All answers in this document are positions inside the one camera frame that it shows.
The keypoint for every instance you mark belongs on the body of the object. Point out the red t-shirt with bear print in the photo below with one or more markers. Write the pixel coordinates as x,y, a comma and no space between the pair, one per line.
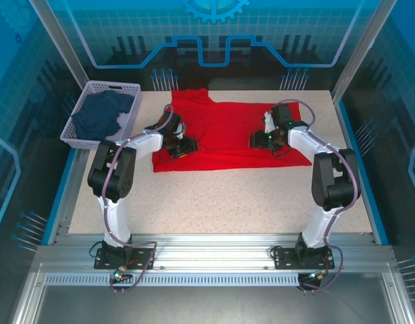
227,138

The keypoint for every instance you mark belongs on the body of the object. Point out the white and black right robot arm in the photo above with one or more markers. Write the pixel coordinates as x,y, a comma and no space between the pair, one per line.
332,175

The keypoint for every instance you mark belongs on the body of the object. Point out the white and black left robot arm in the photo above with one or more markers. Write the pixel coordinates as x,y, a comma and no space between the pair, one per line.
116,175

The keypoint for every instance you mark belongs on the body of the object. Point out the lavender plastic basket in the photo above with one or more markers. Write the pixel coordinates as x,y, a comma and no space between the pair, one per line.
129,98

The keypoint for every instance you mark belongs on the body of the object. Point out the navy blue garment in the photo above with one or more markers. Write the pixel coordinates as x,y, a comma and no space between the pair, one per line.
99,114

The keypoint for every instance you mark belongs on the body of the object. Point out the blue table edge strip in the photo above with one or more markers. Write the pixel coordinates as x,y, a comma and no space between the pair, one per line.
362,202

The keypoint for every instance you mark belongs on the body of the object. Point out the small green-lit circuit board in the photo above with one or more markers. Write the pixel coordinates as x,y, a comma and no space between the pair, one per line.
316,276
121,276

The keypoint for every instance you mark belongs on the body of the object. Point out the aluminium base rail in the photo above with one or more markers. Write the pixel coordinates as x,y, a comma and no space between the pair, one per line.
210,249

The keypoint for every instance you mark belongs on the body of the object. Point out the aluminium frame post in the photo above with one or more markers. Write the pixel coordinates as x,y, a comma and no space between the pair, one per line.
58,44
362,47

